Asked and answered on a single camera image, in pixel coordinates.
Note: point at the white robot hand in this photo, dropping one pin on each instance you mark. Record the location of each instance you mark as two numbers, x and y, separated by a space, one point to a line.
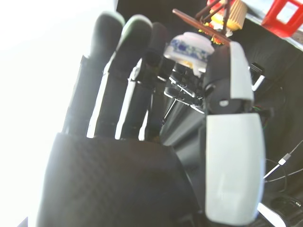
106 170

